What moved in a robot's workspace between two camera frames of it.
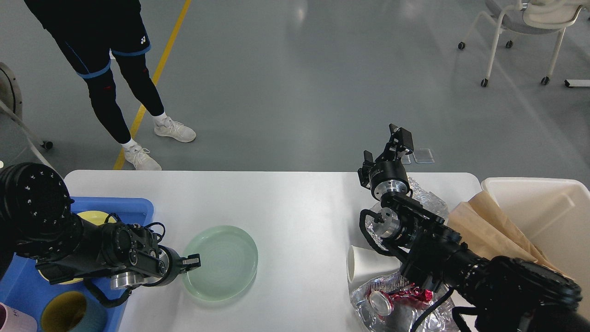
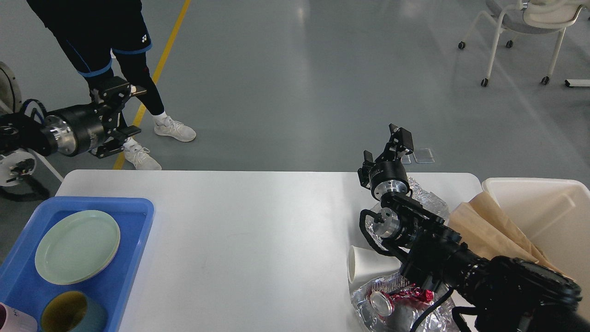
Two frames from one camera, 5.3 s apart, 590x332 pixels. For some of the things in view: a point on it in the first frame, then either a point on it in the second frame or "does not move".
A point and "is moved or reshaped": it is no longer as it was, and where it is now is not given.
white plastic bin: x=555 y=214 does not move
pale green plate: x=229 y=259 is moved or reshaped
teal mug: x=71 y=311 does not move
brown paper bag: x=486 y=229 does not move
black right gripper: x=385 y=176 does not move
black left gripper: x=154 y=266 to x=83 y=129
